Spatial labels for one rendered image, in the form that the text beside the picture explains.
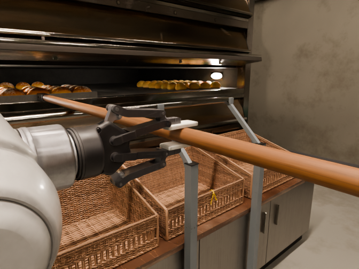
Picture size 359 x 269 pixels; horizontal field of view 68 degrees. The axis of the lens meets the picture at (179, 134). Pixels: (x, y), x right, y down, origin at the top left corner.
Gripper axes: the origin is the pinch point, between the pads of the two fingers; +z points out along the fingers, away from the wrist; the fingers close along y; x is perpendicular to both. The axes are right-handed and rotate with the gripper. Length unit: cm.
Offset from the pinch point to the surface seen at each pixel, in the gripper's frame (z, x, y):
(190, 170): 36, -35, 26
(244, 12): 138, -90, -54
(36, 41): -3, -81, -23
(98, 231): 12, -71, 60
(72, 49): 10, -81, -21
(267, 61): 360, -206, -31
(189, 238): 36, -36, 56
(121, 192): 27, -77, 48
